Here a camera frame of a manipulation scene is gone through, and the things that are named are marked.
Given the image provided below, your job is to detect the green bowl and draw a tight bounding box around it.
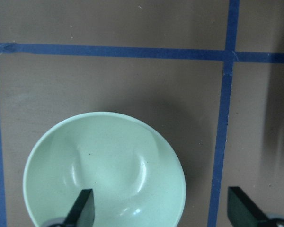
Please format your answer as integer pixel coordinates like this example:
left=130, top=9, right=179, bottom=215
left=23, top=112, right=186, bottom=227

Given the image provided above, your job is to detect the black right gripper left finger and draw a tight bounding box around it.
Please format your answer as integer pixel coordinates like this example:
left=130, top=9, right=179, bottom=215
left=62, top=189, right=95, bottom=227

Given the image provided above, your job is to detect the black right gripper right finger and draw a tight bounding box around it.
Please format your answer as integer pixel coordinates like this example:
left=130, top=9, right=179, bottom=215
left=227, top=186, right=275, bottom=227

